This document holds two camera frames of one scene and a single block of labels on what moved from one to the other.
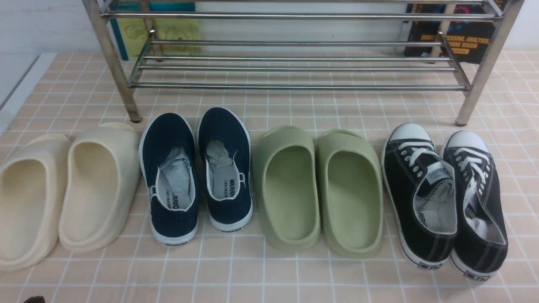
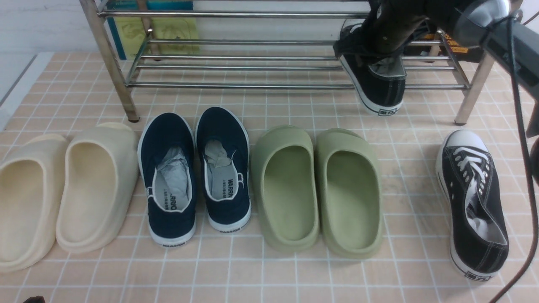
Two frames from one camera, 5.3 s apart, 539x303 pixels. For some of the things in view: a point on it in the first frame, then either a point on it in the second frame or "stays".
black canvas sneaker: [422, 182] → [377, 78]
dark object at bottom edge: [36, 299] stays
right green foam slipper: [350, 194] stays
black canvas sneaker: [480, 245] stays
